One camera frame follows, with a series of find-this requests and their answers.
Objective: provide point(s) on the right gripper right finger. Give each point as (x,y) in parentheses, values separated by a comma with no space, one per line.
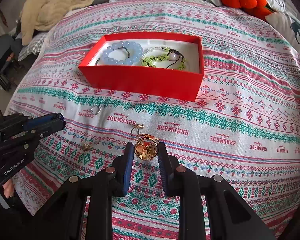
(209,208)

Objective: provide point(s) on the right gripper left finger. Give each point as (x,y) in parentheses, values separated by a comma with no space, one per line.
(85,203)

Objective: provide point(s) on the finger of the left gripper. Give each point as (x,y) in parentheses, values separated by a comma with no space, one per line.
(27,131)
(22,123)

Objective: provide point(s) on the small gold earring charm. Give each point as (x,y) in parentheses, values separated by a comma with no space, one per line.
(86,147)

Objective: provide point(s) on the gold ring cluster keychain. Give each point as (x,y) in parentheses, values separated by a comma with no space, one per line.
(146,146)

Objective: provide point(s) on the black hair claw clip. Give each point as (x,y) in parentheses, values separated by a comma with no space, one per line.
(60,116)

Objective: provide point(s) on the person's left hand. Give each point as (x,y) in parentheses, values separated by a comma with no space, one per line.
(8,189)

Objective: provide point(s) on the patterned knit bedspread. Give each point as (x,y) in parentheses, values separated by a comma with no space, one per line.
(244,124)

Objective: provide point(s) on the beige quilted blanket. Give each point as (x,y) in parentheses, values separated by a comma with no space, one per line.
(42,15)

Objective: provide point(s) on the red cardboard box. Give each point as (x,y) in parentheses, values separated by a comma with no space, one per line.
(159,81)

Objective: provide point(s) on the white deer print pillow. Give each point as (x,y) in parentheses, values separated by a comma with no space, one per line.
(288,26)

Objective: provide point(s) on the orange pumpkin plush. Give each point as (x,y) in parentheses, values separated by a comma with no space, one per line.
(257,8)

